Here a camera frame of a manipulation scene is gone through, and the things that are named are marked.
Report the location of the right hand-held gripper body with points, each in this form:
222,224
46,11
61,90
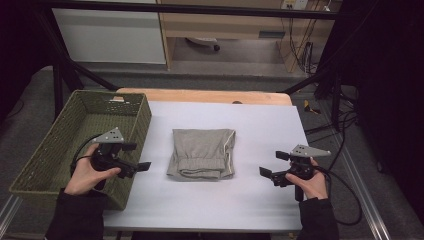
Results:
301,166

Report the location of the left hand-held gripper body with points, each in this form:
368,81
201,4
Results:
108,153

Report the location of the green woven basket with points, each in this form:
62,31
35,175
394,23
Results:
66,133

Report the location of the grey pants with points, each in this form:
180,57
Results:
201,150

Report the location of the person's right hand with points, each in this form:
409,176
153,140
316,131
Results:
315,186

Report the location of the person's left hand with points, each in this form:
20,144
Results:
85,176

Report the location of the white table board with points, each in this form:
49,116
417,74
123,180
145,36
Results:
233,206

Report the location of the yellow and black tool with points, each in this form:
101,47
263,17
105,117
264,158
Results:
310,107

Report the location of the black metal stand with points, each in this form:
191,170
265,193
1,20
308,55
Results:
310,81
63,71

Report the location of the wooden table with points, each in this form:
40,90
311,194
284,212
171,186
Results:
200,96

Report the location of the white cabinet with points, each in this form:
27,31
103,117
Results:
110,36

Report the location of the black curtain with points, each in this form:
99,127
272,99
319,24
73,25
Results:
20,50
390,83

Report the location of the office chair base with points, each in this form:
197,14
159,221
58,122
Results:
203,41

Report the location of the wooden desk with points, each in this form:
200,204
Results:
220,25

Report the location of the white power strip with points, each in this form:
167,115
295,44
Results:
295,4

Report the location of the aluminium rail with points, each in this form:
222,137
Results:
365,186
8,213

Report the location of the black metal frame bar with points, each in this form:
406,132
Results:
200,9

